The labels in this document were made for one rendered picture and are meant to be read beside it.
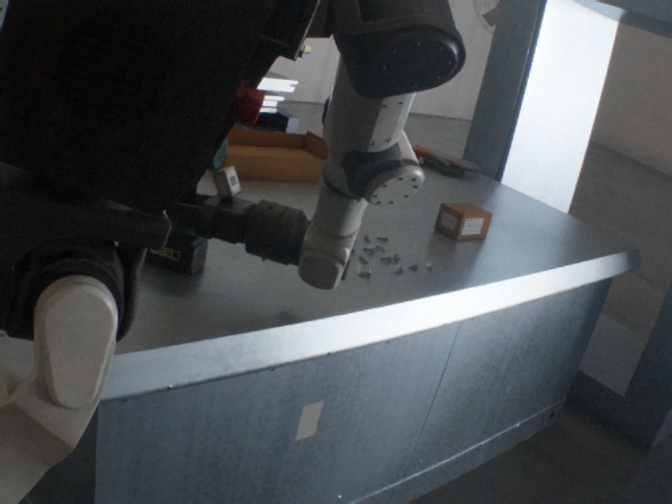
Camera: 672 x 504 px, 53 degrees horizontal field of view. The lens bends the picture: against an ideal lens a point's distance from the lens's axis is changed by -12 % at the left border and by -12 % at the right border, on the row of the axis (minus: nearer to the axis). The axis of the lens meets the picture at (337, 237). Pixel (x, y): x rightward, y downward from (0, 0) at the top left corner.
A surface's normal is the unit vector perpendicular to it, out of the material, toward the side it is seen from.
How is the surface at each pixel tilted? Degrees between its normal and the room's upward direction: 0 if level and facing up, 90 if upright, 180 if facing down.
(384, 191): 126
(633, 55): 90
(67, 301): 90
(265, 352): 68
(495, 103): 90
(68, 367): 90
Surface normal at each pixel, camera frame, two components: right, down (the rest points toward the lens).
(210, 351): 0.71, 0.00
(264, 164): 0.55, 0.39
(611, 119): -0.74, 0.04
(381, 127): 0.33, 0.85
